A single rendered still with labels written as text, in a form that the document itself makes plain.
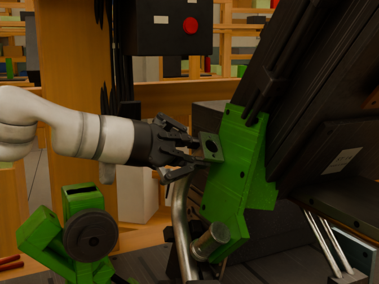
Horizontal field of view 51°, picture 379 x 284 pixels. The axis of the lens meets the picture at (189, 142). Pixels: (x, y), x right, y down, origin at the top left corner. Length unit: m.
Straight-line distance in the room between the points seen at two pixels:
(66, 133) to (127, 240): 0.54
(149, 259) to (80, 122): 0.45
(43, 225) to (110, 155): 0.14
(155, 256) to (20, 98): 0.52
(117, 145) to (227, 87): 0.58
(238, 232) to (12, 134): 0.36
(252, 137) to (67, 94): 0.43
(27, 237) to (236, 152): 0.34
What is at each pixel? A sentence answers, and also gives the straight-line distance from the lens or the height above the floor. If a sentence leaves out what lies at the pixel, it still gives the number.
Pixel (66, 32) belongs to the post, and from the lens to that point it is 0.88.
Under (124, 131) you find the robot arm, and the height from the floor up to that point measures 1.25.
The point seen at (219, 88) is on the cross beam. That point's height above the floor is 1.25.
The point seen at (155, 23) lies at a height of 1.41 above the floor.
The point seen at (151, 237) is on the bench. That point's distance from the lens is 1.08.
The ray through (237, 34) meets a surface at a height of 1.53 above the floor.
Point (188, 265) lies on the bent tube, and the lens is 0.72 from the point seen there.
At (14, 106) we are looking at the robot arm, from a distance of 0.57.
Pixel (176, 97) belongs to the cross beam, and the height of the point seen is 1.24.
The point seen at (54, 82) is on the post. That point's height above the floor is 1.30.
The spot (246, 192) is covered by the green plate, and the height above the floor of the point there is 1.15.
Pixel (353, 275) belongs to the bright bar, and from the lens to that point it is 0.74.
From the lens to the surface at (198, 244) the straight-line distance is 0.67.
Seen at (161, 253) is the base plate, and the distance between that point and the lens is 0.97.
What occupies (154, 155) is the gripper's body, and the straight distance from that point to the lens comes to 0.64.
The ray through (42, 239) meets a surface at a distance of 0.59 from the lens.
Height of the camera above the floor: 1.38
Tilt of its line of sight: 14 degrees down
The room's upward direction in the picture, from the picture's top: straight up
